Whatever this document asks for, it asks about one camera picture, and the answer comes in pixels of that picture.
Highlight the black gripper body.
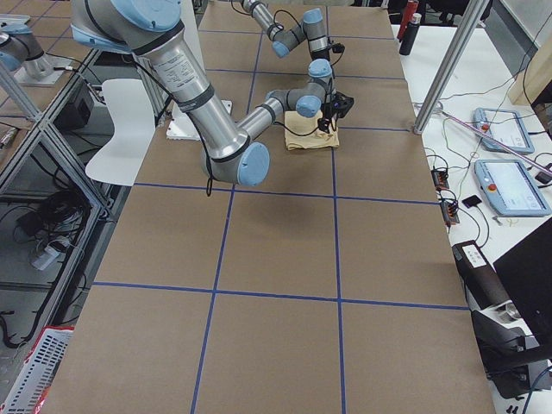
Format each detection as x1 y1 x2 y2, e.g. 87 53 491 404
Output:
321 91 342 122

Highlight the beige long-sleeve printed shirt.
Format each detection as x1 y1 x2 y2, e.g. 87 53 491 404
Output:
284 110 340 151

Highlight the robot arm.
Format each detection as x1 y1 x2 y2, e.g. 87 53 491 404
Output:
72 1 351 186
240 1 332 61

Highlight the black water bottle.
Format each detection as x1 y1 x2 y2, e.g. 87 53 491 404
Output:
398 13 422 56

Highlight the metal reacher grabber tool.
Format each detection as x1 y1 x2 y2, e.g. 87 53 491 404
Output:
435 103 552 173

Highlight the red water bottle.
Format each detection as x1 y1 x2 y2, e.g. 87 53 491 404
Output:
397 0 418 41

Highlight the upper teach pendant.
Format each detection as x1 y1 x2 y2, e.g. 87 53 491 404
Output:
473 107 535 154

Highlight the teach pendant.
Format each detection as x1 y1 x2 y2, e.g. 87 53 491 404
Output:
474 160 551 217
473 107 535 154

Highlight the lower teach pendant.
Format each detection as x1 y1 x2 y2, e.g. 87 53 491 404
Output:
474 160 551 217

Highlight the white paper sheet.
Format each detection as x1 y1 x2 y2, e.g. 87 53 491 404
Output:
85 78 156 186

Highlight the black box device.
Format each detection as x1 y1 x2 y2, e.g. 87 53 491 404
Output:
452 241 510 309

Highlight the black monitor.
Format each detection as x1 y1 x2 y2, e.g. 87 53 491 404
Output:
493 220 551 344

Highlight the red white plastic basket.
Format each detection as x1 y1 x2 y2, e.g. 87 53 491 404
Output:
1 326 74 414

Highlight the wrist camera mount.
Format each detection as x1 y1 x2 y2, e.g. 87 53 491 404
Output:
333 91 354 119
329 41 345 54

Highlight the aluminium frame post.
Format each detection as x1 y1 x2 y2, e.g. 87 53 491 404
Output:
413 0 487 135

